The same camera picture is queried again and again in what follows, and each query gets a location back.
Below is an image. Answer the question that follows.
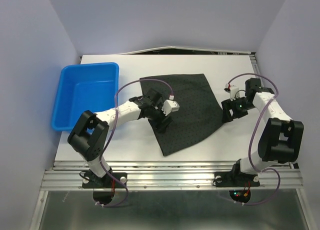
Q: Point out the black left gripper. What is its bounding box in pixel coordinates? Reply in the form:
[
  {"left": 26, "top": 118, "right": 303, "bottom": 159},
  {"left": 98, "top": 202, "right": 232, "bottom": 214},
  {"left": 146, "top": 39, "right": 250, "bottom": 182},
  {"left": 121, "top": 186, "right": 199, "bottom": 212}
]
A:
[{"left": 147, "top": 102, "right": 173, "bottom": 134}]

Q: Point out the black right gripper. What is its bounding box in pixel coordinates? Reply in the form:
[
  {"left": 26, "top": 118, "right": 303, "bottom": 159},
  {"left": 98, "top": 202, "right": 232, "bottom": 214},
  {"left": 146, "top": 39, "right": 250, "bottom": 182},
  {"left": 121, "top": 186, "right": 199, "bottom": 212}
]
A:
[{"left": 220, "top": 95, "right": 256, "bottom": 123}]

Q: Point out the black dotted skirt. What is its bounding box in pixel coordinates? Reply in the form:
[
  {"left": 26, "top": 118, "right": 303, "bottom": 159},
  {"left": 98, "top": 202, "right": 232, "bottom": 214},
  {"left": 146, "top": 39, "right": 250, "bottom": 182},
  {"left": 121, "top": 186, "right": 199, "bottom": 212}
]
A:
[{"left": 140, "top": 73, "right": 223, "bottom": 157}]

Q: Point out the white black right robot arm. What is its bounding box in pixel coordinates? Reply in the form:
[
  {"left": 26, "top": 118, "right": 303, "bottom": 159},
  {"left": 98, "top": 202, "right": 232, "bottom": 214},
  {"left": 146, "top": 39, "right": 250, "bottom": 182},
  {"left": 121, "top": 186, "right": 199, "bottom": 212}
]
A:
[{"left": 221, "top": 78, "right": 304, "bottom": 185}]

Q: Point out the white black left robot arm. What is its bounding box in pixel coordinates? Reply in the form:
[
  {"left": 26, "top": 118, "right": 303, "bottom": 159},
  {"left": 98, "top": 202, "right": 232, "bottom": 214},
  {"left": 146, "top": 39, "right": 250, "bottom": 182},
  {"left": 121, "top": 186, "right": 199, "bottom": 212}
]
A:
[{"left": 67, "top": 89, "right": 180, "bottom": 187}]

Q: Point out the blue plastic bin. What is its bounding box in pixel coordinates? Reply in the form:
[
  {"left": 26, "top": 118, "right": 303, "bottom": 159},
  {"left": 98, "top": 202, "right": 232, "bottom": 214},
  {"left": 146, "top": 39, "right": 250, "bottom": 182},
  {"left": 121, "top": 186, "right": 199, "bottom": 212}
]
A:
[{"left": 51, "top": 62, "right": 119, "bottom": 132}]

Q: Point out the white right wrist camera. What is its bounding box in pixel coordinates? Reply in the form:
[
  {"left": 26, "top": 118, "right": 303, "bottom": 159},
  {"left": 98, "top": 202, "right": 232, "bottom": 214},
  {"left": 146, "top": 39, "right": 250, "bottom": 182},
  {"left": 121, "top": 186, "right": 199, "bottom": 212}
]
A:
[{"left": 224, "top": 83, "right": 244, "bottom": 101}]

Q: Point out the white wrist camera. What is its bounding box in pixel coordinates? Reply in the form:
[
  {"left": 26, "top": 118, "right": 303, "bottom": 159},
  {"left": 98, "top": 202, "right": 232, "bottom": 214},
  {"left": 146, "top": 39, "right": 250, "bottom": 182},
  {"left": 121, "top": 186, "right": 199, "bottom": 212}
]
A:
[
  {"left": 224, "top": 83, "right": 244, "bottom": 101},
  {"left": 161, "top": 95, "right": 180, "bottom": 116}
]

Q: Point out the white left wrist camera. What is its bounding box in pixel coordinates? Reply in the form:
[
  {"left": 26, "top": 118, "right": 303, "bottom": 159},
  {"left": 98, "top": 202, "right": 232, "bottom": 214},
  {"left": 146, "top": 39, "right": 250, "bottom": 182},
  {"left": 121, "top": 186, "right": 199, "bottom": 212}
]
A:
[{"left": 161, "top": 95, "right": 180, "bottom": 116}]

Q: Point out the right side aluminium rail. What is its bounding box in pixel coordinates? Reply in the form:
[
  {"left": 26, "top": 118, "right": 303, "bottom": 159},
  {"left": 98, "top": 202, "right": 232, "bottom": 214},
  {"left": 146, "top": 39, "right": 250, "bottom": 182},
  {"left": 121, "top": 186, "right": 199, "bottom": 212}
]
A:
[{"left": 249, "top": 51, "right": 293, "bottom": 166}]

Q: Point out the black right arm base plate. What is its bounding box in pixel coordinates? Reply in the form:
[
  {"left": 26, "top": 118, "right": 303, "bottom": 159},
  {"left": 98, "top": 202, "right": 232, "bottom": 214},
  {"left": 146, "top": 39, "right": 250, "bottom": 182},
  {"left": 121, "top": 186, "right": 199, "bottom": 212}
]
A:
[{"left": 212, "top": 171, "right": 260, "bottom": 188}]

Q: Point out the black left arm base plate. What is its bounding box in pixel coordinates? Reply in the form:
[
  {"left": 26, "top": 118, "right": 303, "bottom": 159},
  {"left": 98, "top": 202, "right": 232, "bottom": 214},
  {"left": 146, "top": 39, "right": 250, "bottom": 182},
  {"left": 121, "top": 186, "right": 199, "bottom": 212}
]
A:
[{"left": 79, "top": 170, "right": 124, "bottom": 189}]

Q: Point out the aluminium table edge rail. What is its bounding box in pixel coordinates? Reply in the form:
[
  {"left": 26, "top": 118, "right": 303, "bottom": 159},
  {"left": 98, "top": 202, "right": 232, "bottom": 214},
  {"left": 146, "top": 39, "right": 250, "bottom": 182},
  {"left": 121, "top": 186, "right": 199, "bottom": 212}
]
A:
[{"left": 40, "top": 161, "right": 303, "bottom": 192}]

